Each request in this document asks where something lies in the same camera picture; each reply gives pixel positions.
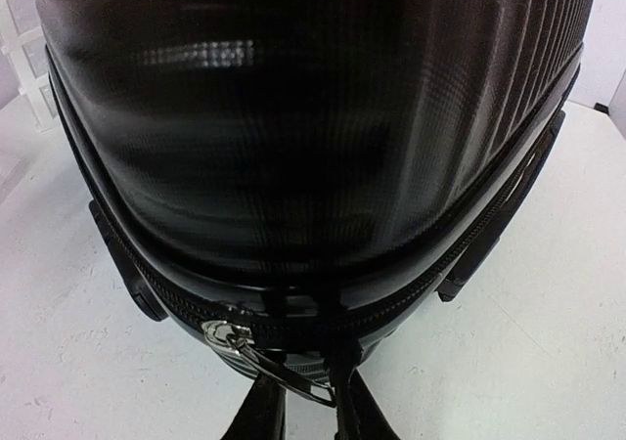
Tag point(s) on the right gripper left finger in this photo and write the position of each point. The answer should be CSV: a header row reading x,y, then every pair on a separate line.
x,y
262,415

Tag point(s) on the white plastic drawer organizer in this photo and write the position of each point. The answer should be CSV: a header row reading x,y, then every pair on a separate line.
x,y
23,45

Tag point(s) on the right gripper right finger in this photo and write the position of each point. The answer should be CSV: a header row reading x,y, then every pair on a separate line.
x,y
358,415

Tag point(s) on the black ribbed hard-shell suitcase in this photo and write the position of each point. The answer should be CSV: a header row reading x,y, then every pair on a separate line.
x,y
289,179

